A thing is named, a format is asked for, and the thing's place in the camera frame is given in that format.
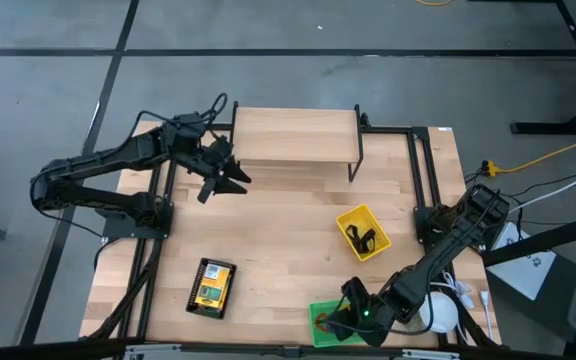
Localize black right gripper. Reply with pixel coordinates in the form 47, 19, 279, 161
342, 277, 391, 348

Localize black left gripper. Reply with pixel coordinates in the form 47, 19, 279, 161
182, 139, 253, 204

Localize black binder clip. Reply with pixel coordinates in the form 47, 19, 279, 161
355, 228, 378, 255

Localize yellow green crayon box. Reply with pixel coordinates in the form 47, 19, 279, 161
194, 283, 229, 315
202, 262, 233, 289

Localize black plastic basket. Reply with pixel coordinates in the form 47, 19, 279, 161
185, 257, 239, 321

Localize black desk stand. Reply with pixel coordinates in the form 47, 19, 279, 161
510, 0, 576, 136

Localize green plastic basket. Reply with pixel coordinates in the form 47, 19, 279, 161
308, 297, 370, 349

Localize silver round metal disc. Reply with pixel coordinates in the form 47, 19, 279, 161
390, 319, 424, 335

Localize wooden shelf riser black legs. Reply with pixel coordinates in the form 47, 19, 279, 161
227, 101, 365, 184

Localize yellow plastic basket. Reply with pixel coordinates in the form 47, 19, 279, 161
335, 203, 393, 263

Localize white box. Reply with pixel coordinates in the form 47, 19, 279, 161
485, 221, 558, 302

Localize black metal bar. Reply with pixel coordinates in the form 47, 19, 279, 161
481, 209, 576, 268

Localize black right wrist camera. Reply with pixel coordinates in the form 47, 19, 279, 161
326, 308, 355, 342

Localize black left camera cable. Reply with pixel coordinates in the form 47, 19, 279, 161
137, 92, 230, 132

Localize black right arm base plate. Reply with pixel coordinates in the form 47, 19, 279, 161
414, 204, 485, 247

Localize white lamp cable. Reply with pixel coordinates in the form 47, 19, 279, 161
430, 271, 475, 311

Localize white plug with cable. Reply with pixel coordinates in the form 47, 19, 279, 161
478, 289, 495, 342

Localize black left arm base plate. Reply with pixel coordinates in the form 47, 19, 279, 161
101, 201, 175, 240

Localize black metal table frame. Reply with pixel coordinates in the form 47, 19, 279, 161
80, 110, 502, 351

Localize yellow extension cord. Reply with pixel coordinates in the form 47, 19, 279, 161
481, 128, 576, 178

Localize white floor cable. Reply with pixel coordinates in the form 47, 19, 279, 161
510, 162, 576, 214

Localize black camera mount beam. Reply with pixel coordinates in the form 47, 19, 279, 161
0, 337, 576, 360

